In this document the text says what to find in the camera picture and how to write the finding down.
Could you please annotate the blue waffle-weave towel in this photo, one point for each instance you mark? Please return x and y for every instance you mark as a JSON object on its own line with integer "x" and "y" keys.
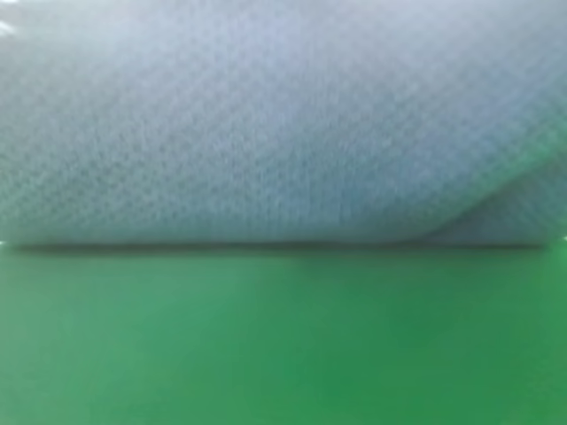
{"x": 283, "y": 121}

